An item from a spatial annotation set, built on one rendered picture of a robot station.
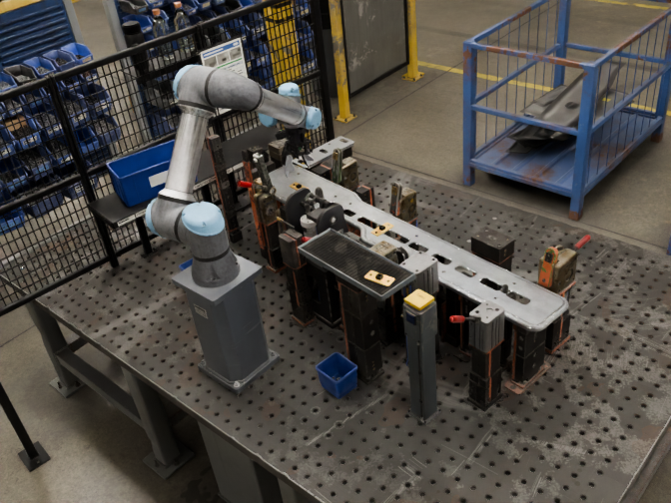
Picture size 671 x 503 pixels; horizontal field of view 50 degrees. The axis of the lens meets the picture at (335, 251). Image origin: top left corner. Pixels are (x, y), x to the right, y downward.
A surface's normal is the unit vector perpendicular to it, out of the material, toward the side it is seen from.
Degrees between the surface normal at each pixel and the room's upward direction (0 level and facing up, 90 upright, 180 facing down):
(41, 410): 0
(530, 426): 0
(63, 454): 0
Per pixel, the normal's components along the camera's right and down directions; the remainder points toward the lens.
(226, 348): 0.07, 0.57
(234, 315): 0.75, 0.32
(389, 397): -0.11, -0.81
